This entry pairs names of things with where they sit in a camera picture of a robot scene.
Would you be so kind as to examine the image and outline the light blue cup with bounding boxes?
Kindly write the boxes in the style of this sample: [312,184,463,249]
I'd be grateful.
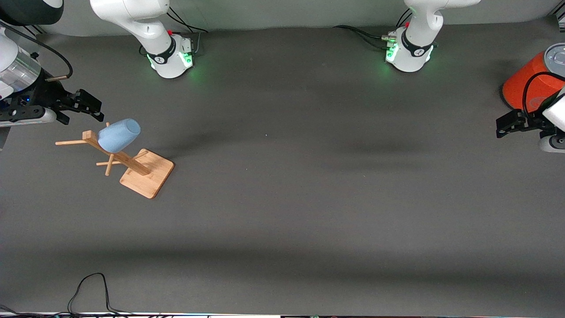
[98,118,142,153]

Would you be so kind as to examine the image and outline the black left arm base cables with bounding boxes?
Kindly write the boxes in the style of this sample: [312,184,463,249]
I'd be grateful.
[333,8,413,50]

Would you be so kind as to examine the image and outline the orange can with silver lid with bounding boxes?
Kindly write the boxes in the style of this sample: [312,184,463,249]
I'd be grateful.
[502,43,565,112]

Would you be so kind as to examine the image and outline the thin black loose cable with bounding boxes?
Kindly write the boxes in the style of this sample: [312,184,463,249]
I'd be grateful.
[0,273,137,318]

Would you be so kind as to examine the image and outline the black right arm base cables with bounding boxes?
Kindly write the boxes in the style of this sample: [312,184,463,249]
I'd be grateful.
[167,6,209,56]

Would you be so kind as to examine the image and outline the black arm base cables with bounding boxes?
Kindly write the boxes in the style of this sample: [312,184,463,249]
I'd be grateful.
[167,6,209,56]
[333,8,413,50]

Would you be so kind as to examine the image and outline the wooden mug tree stand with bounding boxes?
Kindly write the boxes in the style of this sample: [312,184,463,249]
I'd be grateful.
[55,122,175,199]

